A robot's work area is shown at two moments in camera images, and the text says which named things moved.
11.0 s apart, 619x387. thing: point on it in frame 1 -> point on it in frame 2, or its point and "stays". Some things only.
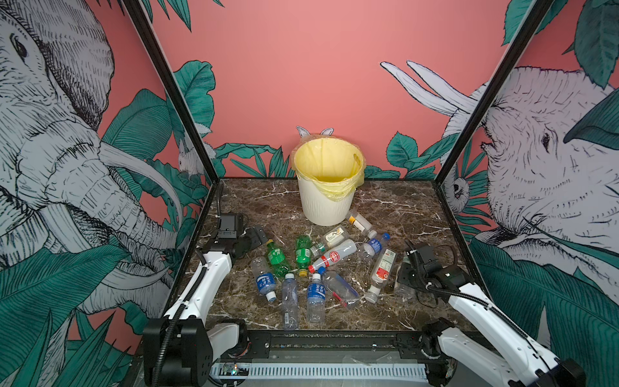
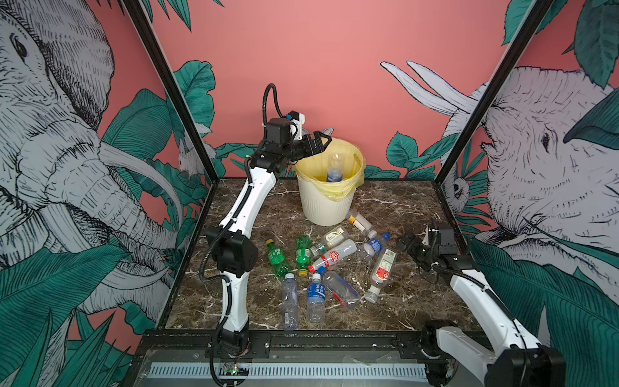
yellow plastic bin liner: [335, 166] stays
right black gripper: [403, 273] -> [413, 247]
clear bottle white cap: [290, 302] stays
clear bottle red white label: [381, 274] stays
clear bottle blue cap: [373, 247] stays
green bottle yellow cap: [276, 258] stays
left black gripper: [253, 239] -> [308, 143]
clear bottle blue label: [264, 278] -> [335, 172]
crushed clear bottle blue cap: [340, 288] stays
